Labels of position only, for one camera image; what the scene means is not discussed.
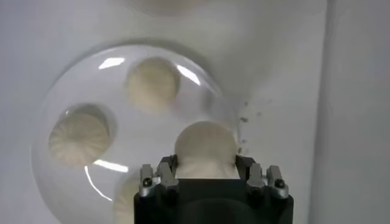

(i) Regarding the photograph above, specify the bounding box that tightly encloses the white round plate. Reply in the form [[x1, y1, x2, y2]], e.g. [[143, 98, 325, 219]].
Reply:
[[30, 42, 241, 224]]

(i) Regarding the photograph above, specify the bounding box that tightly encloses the white steamed baozi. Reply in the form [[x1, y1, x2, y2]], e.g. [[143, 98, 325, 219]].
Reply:
[[113, 172, 143, 224], [174, 120, 240, 180], [126, 57, 181, 113], [48, 105, 112, 167]]

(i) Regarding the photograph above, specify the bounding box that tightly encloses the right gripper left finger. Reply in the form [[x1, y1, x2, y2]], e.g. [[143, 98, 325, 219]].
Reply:
[[139, 154, 180, 198]]

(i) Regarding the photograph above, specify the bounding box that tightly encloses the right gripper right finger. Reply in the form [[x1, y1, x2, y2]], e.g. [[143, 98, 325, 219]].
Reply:
[[235, 154, 289, 199]]

